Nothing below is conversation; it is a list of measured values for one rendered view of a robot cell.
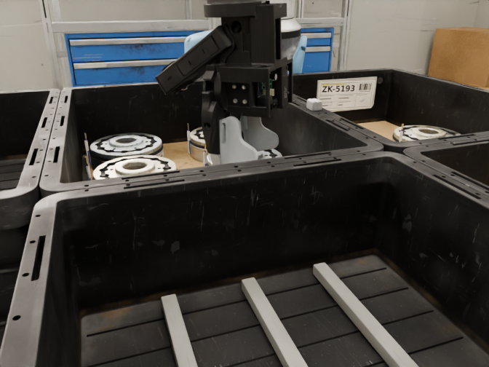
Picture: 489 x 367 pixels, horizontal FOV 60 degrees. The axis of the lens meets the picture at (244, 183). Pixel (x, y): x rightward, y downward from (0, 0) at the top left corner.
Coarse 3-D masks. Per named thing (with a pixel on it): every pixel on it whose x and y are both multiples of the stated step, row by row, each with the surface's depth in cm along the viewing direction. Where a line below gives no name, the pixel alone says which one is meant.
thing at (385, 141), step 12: (324, 72) 77; (336, 72) 77; (348, 72) 78; (360, 72) 79; (372, 72) 80; (384, 72) 80; (396, 72) 80; (408, 72) 77; (444, 84) 69; (456, 84) 67; (324, 108) 53; (336, 120) 48; (348, 120) 48; (360, 132) 44; (372, 132) 44; (480, 132) 44; (384, 144) 40; (396, 144) 40; (408, 144) 40; (420, 144) 40
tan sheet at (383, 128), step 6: (366, 126) 81; (372, 126) 81; (378, 126) 81; (384, 126) 81; (390, 126) 81; (396, 126) 81; (378, 132) 78; (384, 132) 78; (390, 132) 78; (390, 138) 74
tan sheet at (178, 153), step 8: (168, 144) 71; (176, 144) 71; (184, 144) 71; (168, 152) 68; (176, 152) 68; (184, 152) 68; (176, 160) 64; (184, 160) 64; (192, 160) 64; (184, 168) 61
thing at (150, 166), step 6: (120, 162) 53; (126, 162) 53; (132, 162) 54; (138, 162) 54; (144, 162) 53; (150, 162) 53; (120, 168) 51; (144, 168) 51; (150, 168) 51; (120, 174) 51; (126, 174) 50; (132, 174) 50; (138, 174) 50
